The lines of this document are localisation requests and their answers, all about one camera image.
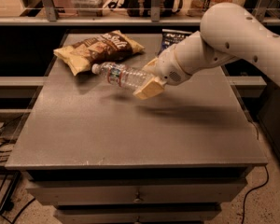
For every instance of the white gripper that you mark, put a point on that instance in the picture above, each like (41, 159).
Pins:
(168, 66)

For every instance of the clear plastic water bottle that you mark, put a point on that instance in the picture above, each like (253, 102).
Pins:
(121, 75)

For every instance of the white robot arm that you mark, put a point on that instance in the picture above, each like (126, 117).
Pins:
(227, 33)

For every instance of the dark blue chip bag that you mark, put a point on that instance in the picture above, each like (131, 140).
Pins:
(170, 37)

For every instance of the yellow brown chip bag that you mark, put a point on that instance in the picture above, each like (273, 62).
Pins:
(109, 47)

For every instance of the black backpack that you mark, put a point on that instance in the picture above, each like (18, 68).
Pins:
(142, 8)

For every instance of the metal drawer knob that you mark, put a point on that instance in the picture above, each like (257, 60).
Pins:
(137, 198)

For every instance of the grey metal railing shelf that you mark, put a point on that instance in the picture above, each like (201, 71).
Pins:
(44, 12)

